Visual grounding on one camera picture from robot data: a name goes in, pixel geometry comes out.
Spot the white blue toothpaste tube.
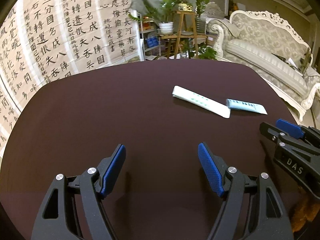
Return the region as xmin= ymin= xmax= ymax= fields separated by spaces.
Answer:
xmin=226 ymin=99 xmax=267 ymax=115

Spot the white folded paper packet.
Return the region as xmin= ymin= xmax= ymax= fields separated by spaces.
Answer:
xmin=172 ymin=86 xmax=231 ymax=119

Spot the ornate white grey sofa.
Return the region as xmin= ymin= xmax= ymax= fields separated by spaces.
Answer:
xmin=206 ymin=10 xmax=319 ymax=120

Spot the wooden plant stand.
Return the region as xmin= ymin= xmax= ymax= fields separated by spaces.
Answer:
xmin=160 ymin=10 xmax=207 ymax=59

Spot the ornate grey armchair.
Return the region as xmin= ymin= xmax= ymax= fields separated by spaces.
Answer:
xmin=201 ymin=2 xmax=227 ymax=19

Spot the plant in white pot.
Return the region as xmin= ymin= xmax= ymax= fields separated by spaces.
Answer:
xmin=129 ymin=0 xmax=176 ymax=35

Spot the calligraphy folding screen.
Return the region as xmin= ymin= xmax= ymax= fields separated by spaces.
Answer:
xmin=1 ymin=0 xmax=141 ymax=149

